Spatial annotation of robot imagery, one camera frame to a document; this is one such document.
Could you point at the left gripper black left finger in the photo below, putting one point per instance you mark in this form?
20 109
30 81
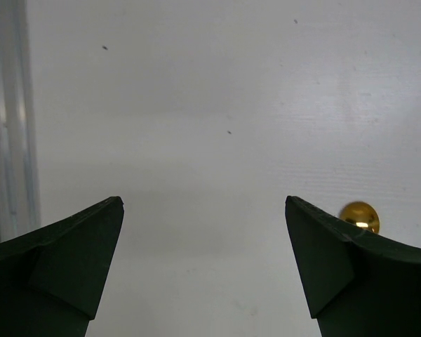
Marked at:
52 279

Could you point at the aluminium frame rail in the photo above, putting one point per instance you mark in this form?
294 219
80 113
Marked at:
19 183

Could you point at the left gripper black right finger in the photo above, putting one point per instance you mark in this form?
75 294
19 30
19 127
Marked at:
356 283

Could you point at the gold spoon dark handle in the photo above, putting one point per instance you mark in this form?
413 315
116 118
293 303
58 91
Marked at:
361 214

